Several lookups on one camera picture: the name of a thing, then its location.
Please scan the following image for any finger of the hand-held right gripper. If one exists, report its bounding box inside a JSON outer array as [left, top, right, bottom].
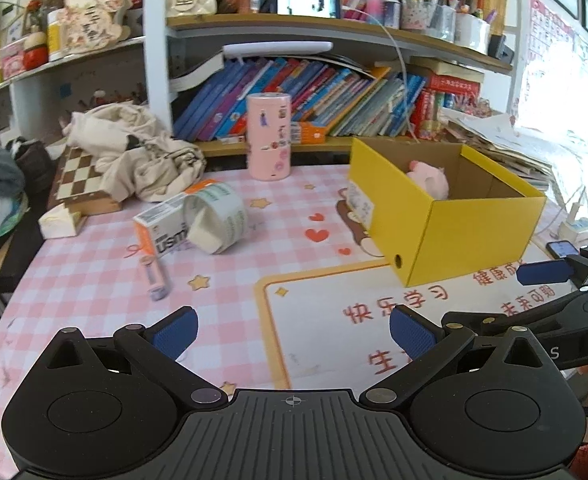
[[441, 293, 588, 336], [516, 245, 588, 292]]

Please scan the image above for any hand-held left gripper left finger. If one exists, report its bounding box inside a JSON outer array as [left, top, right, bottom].
[[46, 306, 227, 409]]

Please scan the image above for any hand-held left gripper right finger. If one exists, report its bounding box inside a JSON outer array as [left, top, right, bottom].
[[359, 304, 550, 407]]

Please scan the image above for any small purple tube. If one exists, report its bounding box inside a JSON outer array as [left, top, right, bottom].
[[139, 255, 169, 302]]

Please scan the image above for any yellow cardboard box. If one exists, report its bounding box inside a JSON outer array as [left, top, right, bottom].
[[349, 137, 548, 287]]

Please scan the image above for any orange white toothpaste box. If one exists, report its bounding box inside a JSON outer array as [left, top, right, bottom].
[[133, 180, 225, 261]]

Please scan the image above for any clear tape roll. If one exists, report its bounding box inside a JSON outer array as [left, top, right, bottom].
[[183, 181, 249, 256]]

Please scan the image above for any pink plush pig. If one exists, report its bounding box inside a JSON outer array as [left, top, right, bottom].
[[406, 160, 451, 200]]

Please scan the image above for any black smartphone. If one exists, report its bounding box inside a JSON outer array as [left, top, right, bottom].
[[546, 240, 580, 260]]

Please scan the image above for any white yellow-bordered study mat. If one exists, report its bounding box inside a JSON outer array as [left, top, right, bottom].
[[254, 255, 588, 391]]

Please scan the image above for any pink checked table mat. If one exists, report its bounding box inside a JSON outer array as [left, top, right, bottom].
[[0, 162, 567, 461]]

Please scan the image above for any stack of papers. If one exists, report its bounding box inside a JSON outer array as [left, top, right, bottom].
[[441, 110, 570, 192]]

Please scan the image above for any beige tissue box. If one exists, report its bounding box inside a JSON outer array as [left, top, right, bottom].
[[38, 205, 88, 240]]

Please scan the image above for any wooden chessboard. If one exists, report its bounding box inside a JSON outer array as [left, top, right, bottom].
[[47, 146, 124, 217]]

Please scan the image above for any beige cloth bag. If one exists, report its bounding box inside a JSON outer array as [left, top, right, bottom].
[[63, 102, 207, 204]]

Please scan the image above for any pink sticker-covered cylinder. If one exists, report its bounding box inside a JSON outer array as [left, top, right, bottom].
[[246, 92, 293, 181]]

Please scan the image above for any dark brown bag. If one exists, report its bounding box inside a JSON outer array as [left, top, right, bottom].
[[6, 137, 58, 196]]

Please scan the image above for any small orange white box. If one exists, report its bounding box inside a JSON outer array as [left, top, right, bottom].
[[291, 121, 327, 142]]

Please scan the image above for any small black box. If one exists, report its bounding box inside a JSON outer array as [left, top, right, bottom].
[[488, 34, 515, 64]]

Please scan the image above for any row of colourful books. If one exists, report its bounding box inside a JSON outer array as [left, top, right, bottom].
[[171, 57, 485, 142]]

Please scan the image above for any white pen holder cup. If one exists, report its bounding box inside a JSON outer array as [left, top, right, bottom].
[[454, 10, 492, 54]]

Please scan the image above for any white bookshelf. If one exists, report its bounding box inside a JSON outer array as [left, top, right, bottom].
[[0, 0, 524, 161]]

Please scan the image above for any clear pen holder cup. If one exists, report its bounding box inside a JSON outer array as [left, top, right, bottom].
[[399, 0, 457, 41]]

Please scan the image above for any white desk lamp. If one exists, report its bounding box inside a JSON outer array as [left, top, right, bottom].
[[222, 41, 334, 60]]

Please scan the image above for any red apple-shaped jar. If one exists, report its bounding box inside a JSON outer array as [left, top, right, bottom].
[[22, 32, 50, 69]]

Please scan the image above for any yellow bottle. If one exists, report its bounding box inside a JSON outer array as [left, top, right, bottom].
[[47, 7, 68, 61]]

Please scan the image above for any cream pig plush figurine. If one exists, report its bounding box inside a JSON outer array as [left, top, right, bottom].
[[63, 0, 133, 54]]

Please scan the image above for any smartphone with lit screen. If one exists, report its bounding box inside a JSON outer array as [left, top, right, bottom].
[[276, 0, 343, 20]]

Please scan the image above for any pink wall calendar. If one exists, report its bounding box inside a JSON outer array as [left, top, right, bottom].
[[528, 0, 580, 87]]

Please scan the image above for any white cable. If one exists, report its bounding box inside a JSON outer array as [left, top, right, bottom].
[[343, 6, 421, 139]]

